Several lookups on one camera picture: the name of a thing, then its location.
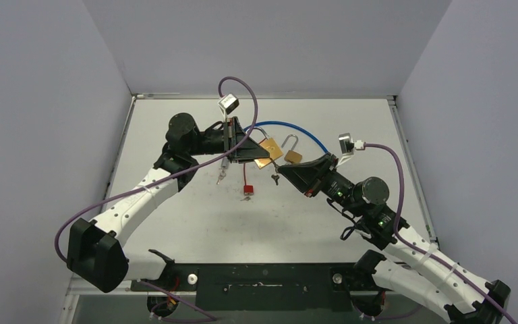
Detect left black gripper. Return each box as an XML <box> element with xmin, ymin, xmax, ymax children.
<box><xmin>188</xmin><ymin>117</ymin><xmax>270</xmax><ymax>163</ymax></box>

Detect brass padlock long shackle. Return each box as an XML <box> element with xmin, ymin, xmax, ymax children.
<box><xmin>281</xmin><ymin>134</ymin><xmax>302</xmax><ymax>164</ymax></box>

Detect blue cable lock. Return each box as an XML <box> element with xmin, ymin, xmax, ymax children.
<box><xmin>243</xmin><ymin>121</ymin><xmax>328</xmax><ymax>169</ymax></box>

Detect silver keys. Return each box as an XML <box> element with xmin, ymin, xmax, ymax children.
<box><xmin>271</xmin><ymin>162</ymin><xmax>280</xmax><ymax>186</ymax></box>

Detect brass padlock short shackle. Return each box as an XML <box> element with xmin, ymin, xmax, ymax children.
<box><xmin>254</xmin><ymin>127</ymin><xmax>283</xmax><ymax>169</ymax></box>

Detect blue lock keys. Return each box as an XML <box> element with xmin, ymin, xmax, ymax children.
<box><xmin>217</xmin><ymin>172</ymin><xmax>226</xmax><ymax>185</ymax></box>

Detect red cable padlock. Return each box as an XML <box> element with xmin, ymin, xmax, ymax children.
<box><xmin>242</xmin><ymin>163</ymin><xmax>254</xmax><ymax>196</ymax></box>

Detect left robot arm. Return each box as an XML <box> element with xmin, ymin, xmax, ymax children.
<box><xmin>65</xmin><ymin>113</ymin><xmax>269</xmax><ymax>293</ymax></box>

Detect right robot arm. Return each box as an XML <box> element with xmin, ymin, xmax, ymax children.
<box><xmin>277</xmin><ymin>153</ymin><xmax>511</xmax><ymax>323</ymax></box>

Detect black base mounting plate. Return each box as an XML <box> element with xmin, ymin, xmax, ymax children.
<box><xmin>131</xmin><ymin>263</ymin><xmax>380</xmax><ymax>312</ymax></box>

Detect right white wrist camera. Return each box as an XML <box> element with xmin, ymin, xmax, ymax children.
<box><xmin>337</xmin><ymin>133</ymin><xmax>366</xmax><ymax>167</ymax></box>

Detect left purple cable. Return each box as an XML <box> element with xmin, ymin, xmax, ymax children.
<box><xmin>53</xmin><ymin>76</ymin><xmax>260</xmax><ymax>264</ymax></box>

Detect purple cable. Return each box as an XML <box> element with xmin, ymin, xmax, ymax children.
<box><xmin>362</xmin><ymin>142</ymin><xmax>517</xmax><ymax>324</ymax></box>
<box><xmin>53</xmin><ymin>76</ymin><xmax>260</xmax><ymax>264</ymax></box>

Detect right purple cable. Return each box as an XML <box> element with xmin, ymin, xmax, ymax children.
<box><xmin>362</xmin><ymin>142</ymin><xmax>517</xmax><ymax>324</ymax></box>

